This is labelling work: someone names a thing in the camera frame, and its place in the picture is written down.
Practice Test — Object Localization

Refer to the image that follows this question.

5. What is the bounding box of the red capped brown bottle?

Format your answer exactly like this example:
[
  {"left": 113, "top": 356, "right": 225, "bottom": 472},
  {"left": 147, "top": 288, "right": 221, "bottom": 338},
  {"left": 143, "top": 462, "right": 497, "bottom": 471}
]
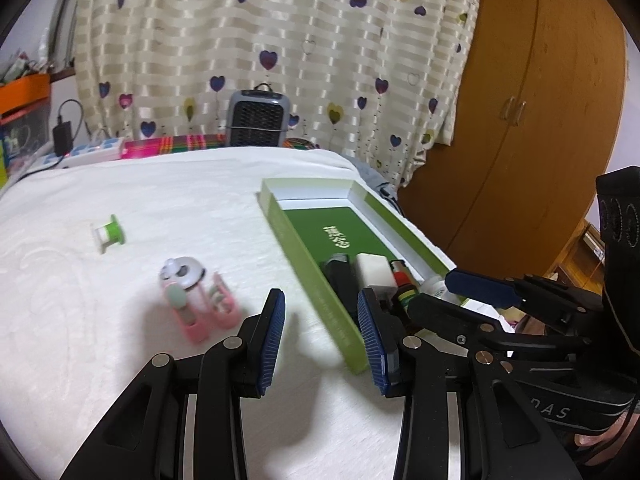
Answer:
[{"left": 390, "top": 259, "right": 421, "bottom": 316}]

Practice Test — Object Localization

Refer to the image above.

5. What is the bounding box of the white usb wall charger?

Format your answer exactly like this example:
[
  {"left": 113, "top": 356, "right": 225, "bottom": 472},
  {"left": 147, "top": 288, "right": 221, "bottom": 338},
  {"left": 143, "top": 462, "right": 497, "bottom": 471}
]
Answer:
[{"left": 354, "top": 252, "right": 396, "bottom": 288}]

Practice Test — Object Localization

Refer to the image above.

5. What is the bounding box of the panda round tape measure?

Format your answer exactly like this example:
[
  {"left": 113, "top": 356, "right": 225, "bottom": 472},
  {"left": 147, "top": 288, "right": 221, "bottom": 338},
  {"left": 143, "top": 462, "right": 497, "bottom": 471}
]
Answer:
[{"left": 158, "top": 256, "right": 206, "bottom": 290}]

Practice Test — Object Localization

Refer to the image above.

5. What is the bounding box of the green white thread spool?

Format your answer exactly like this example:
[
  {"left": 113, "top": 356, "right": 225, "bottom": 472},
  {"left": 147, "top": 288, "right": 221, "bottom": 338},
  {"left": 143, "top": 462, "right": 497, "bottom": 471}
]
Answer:
[{"left": 91, "top": 214, "right": 126, "bottom": 254}]

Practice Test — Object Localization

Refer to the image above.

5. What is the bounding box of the person's right hand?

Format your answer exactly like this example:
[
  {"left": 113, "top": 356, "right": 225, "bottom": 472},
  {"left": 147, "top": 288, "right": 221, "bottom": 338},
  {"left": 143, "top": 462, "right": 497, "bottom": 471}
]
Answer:
[{"left": 574, "top": 412, "right": 639, "bottom": 466}]

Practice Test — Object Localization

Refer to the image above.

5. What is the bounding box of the white round cap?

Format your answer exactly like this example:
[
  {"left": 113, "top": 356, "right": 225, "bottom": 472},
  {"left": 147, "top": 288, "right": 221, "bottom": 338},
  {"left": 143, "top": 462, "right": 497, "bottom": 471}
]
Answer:
[{"left": 421, "top": 275, "right": 461, "bottom": 306}]

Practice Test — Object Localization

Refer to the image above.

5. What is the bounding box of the black rectangular device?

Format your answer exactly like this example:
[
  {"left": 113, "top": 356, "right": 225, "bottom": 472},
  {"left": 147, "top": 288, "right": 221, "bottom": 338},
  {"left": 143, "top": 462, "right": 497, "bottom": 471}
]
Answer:
[{"left": 322, "top": 254, "right": 359, "bottom": 324}]

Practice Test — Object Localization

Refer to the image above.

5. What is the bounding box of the green shallow cardboard box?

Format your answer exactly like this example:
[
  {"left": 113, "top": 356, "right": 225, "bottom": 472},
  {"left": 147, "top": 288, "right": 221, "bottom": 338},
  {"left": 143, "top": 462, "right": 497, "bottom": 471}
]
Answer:
[{"left": 258, "top": 178, "right": 454, "bottom": 375}]

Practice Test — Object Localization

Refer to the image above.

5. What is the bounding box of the white towel table cover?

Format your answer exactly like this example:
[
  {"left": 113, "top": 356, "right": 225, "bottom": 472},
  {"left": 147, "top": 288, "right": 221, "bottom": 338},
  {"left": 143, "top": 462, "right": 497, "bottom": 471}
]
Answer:
[{"left": 1, "top": 148, "right": 402, "bottom": 479}]

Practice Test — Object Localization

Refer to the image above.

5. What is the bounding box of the brown wooden wardrobe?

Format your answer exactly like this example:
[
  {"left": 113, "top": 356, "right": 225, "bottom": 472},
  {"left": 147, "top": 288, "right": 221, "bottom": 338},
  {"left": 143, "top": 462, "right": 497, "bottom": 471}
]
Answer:
[{"left": 400, "top": 0, "right": 626, "bottom": 278}]

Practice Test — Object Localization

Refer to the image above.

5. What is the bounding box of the grey portable space heater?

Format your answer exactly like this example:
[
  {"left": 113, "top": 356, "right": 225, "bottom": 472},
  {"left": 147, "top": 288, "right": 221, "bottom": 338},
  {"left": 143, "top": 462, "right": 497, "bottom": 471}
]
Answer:
[{"left": 226, "top": 82, "right": 291, "bottom": 148}]

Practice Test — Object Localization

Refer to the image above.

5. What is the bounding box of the heart patterned beige curtain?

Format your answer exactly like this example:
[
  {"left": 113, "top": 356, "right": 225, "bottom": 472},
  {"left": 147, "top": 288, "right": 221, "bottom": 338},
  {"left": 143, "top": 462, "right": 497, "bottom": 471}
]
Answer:
[{"left": 74, "top": 0, "right": 480, "bottom": 185}]

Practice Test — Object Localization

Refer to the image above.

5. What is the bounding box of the colourful striped cloth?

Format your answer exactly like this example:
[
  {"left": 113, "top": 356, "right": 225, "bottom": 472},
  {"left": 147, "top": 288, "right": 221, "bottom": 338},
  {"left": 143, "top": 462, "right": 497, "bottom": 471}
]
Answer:
[{"left": 120, "top": 131, "right": 319, "bottom": 159}]

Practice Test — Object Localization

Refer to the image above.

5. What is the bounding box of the white blue power strip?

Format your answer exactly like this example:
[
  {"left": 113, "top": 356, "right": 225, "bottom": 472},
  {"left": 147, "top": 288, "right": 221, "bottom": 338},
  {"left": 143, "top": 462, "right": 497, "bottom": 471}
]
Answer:
[{"left": 56, "top": 138, "right": 125, "bottom": 169}]

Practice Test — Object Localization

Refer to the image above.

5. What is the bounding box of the black power adapter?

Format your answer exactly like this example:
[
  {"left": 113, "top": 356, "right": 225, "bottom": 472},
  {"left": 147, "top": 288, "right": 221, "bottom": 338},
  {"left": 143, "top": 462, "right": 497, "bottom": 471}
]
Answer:
[{"left": 52, "top": 116, "right": 73, "bottom": 157}]

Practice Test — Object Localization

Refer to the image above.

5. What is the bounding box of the orange lidded storage bin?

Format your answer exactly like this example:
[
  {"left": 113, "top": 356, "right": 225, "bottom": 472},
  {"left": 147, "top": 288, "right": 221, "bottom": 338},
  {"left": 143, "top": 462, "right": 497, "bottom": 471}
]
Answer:
[{"left": 1, "top": 74, "right": 51, "bottom": 178}]

